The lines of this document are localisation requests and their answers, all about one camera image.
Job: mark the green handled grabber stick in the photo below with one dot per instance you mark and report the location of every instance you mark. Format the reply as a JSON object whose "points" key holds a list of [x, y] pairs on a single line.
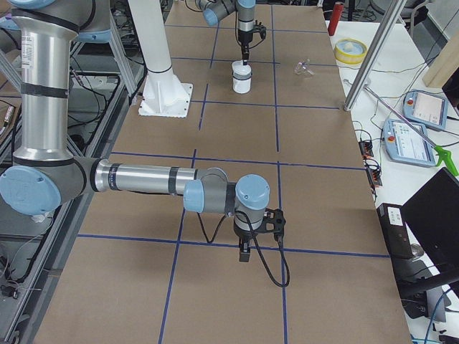
{"points": [[444, 156]]}

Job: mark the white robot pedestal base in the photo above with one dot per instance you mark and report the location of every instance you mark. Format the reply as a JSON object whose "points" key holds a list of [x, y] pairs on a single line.
{"points": [[163, 94]]}

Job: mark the black computer box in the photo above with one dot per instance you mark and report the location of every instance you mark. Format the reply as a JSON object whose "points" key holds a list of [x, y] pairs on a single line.
{"points": [[394, 231]]}

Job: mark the aluminium frame rail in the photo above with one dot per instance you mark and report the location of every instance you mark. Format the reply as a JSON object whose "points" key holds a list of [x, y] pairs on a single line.
{"points": [[45, 192]]}

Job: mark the yellow bowl with plate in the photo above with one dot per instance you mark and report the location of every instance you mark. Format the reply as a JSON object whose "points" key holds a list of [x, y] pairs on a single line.
{"points": [[350, 51]]}

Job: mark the clear plastic funnel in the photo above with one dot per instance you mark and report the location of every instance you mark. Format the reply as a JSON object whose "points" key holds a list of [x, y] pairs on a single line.
{"points": [[304, 68]]}

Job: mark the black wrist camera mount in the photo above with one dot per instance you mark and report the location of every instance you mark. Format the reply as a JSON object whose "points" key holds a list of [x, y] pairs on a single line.
{"points": [[260, 29]]}

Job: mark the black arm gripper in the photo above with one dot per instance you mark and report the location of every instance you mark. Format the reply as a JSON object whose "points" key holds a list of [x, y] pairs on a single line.
{"points": [[243, 236]]}

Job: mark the aluminium frame post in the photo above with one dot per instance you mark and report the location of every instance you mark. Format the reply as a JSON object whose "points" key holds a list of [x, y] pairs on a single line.
{"points": [[382, 34]]}

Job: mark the white enamel mug lid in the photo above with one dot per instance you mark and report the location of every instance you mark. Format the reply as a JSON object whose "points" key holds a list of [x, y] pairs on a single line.
{"points": [[241, 71]]}

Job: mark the far teach pendant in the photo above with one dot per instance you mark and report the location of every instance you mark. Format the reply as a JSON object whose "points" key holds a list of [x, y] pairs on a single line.
{"points": [[426, 108]]}

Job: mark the teach pendant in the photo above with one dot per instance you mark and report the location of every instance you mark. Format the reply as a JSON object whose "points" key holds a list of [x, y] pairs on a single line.
{"points": [[404, 145], [426, 108]]}

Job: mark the white enamel mug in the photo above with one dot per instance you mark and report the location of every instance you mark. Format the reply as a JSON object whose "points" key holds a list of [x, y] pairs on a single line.
{"points": [[241, 83]]}

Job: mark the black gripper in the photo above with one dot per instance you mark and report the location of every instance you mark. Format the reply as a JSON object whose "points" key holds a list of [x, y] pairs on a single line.
{"points": [[244, 38]]}

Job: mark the near teach pendant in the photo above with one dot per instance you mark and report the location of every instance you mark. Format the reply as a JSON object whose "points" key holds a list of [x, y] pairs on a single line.
{"points": [[404, 145]]}

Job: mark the red cylinder tube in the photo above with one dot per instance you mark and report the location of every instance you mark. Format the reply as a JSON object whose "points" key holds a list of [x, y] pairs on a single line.
{"points": [[335, 17]]}

